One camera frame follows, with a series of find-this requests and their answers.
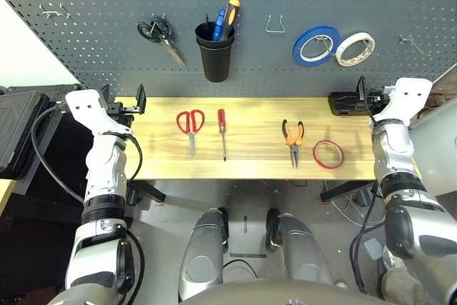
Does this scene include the black plastic cup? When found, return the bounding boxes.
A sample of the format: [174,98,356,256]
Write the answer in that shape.
[194,21,236,84]

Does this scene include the olive grey robot torso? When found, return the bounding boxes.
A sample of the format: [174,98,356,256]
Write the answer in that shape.
[178,279,385,305]

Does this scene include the silver double pegboard hook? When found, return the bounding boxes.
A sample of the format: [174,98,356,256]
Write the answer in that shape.
[39,2,75,22]

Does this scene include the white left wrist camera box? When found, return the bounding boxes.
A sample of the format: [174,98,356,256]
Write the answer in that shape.
[64,89,131,138]

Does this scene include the grey foot pedal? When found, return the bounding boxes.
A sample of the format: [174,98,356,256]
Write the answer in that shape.
[363,236,387,260]

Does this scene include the silver right robot leg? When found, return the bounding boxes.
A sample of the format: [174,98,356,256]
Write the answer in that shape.
[265,207,336,285]

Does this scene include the black table leg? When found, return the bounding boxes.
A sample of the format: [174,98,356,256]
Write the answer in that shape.
[320,180,378,204]
[125,179,167,209]

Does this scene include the camouflage trouser leg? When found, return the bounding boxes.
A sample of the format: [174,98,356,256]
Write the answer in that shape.
[379,265,435,305]

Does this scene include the blue handled screwdriver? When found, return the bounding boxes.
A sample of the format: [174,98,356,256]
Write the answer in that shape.
[212,8,227,42]

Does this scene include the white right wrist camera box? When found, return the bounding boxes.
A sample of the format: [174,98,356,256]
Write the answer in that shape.
[374,77,433,127]

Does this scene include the black ribbed plastic case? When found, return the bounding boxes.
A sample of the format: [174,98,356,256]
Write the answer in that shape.
[0,90,51,181]

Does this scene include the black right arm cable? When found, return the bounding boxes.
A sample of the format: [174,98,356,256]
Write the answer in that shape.
[348,114,391,294]

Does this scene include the silver robot leg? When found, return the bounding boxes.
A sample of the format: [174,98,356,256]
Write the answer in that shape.
[177,206,230,301]
[265,207,336,285]

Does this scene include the red handled scissors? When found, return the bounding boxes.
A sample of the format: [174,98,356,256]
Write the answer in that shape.
[176,109,206,158]

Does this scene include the orange black needle-nose pliers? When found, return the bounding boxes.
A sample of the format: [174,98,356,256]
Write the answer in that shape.
[281,119,306,171]

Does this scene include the white floor cables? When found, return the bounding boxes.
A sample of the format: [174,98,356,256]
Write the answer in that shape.
[323,179,379,228]

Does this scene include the black equipment cart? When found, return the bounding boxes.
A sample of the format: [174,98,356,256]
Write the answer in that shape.
[0,83,94,234]

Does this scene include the white tape roll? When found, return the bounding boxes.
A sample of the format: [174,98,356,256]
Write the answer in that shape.
[335,31,376,67]

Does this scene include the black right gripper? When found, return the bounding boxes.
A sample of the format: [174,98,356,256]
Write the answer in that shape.
[358,74,393,116]

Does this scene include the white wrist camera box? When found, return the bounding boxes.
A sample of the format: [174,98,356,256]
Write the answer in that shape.
[374,77,433,127]
[64,89,131,138]

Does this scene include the red tape roll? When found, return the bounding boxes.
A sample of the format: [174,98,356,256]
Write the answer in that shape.
[312,139,346,171]

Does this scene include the blue tape roll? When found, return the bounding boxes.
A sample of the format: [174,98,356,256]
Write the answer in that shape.
[292,25,341,68]

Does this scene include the black floor cable loop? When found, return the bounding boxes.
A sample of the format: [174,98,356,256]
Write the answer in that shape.
[221,259,258,280]

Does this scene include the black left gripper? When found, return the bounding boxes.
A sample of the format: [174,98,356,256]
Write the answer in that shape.
[101,83,147,129]

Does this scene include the red handled screwdriver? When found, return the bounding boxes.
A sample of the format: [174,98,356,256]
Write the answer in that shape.
[217,108,228,163]

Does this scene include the orange black handled screwdriver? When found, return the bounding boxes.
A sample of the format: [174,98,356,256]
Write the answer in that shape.
[218,0,241,42]

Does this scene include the black power adapter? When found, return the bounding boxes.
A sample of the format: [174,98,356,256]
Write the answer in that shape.
[351,190,373,208]

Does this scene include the black handled scissors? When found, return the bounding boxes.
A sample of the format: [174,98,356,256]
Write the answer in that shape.
[136,14,188,68]

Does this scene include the silver wire pliers holder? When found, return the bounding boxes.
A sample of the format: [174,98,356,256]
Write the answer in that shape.
[265,14,287,34]

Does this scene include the silver left robot leg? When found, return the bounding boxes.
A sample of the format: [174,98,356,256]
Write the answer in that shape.
[177,206,230,301]

